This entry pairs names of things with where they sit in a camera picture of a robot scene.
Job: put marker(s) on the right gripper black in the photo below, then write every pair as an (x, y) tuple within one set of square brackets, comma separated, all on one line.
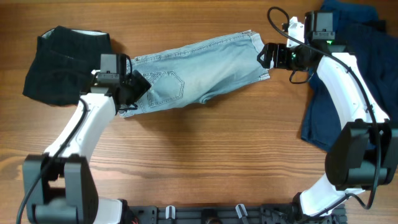
[(280, 50)]

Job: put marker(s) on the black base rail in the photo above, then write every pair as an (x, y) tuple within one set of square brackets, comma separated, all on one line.
[(264, 214)]

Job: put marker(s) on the light blue denim shorts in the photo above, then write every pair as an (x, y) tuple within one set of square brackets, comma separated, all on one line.
[(198, 72)]

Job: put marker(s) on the dark blue garment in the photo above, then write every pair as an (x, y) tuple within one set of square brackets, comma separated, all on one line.
[(376, 53)]

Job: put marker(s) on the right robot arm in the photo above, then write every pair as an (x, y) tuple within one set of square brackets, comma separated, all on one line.
[(364, 156)]

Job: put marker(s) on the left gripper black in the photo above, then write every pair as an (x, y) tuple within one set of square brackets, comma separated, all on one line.
[(139, 83)]

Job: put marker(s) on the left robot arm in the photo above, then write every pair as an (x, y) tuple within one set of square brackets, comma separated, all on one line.
[(58, 184)]

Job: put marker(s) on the black folded shorts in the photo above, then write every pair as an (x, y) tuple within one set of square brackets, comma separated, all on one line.
[(63, 62)]

